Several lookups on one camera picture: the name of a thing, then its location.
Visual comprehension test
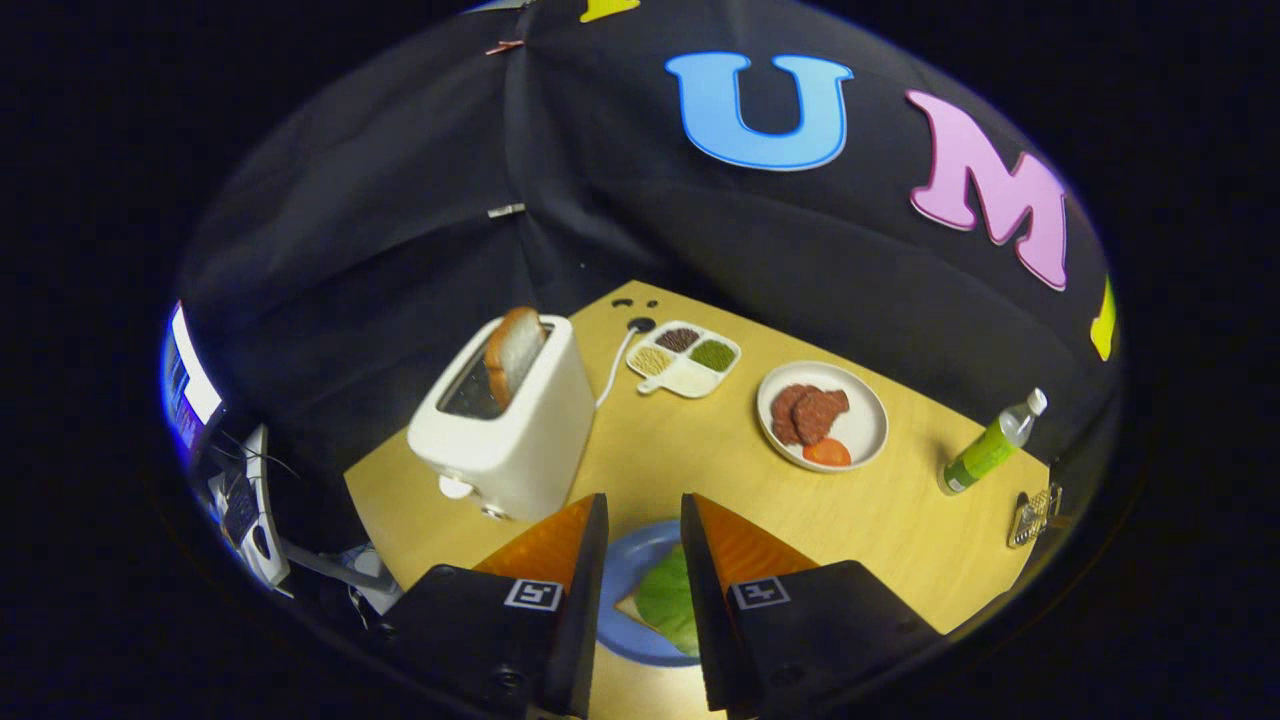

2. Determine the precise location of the white toaster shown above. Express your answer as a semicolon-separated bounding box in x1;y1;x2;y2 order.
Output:
407;313;597;523

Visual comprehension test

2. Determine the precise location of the green label water bottle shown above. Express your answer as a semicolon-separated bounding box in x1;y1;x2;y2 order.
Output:
937;388;1049;497

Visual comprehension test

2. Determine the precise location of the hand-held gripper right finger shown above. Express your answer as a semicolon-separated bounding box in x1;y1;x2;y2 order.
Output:
681;492;941;720

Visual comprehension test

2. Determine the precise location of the blue plate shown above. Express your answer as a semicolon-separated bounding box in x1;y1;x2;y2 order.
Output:
596;518;701;668

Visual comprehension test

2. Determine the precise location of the computer monitor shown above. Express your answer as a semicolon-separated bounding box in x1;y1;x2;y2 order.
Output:
160;300;223;466

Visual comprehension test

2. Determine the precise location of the white plastic device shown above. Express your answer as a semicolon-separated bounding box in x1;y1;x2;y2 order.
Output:
208;425;291;591

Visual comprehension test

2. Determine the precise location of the metal wire rack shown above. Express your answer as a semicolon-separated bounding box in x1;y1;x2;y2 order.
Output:
1007;482;1064;549

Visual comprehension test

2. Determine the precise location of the white toaster cable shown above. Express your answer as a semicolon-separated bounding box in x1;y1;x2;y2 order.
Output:
596;326;643;409

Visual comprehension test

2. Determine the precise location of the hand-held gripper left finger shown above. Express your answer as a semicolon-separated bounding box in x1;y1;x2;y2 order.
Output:
380;492;609;720

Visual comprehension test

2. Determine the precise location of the white divided dish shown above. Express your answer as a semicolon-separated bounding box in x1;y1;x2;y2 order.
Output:
626;320;742;399

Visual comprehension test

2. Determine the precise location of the green lettuce leaf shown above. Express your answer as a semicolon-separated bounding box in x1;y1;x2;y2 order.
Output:
635;545;701;658

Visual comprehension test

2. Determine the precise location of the browned toast slice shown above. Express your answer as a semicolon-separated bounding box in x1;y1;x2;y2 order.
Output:
483;306;549;411

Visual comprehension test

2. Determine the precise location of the round white plate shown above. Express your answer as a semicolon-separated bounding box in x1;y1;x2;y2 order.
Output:
756;361;889;473

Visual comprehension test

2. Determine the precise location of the dark red meat patty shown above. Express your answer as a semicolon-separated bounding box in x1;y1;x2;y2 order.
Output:
792;388;851;447
770;384;813;446

